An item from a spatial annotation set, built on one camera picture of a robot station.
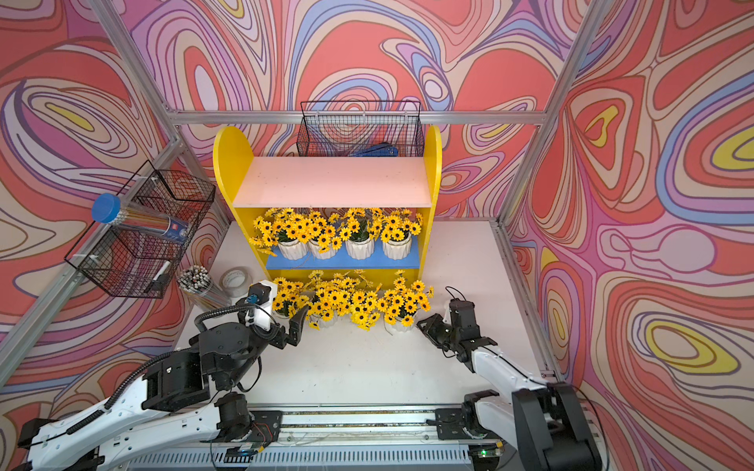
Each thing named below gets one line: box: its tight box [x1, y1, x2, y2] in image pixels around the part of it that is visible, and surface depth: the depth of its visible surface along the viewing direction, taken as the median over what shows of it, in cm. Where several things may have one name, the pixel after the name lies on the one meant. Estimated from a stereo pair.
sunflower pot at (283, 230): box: [248, 208, 314, 261], surface depth 82 cm
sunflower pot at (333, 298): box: [306, 269, 354, 331], surface depth 83 cm
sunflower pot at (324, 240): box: [305, 210, 343, 261], surface depth 82 cm
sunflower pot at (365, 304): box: [350, 268, 383, 332], surface depth 82 cm
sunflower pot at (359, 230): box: [339, 207, 380, 261], surface depth 85 cm
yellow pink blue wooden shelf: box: [214, 125, 443, 283], surface depth 82 cm
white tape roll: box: [218, 265, 254, 299], surface depth 102 cm
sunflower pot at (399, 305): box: [377, 269, 435, 333], surface depth 82 cm
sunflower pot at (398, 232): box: [380, 208, 424, 261], surface depth 84 cm
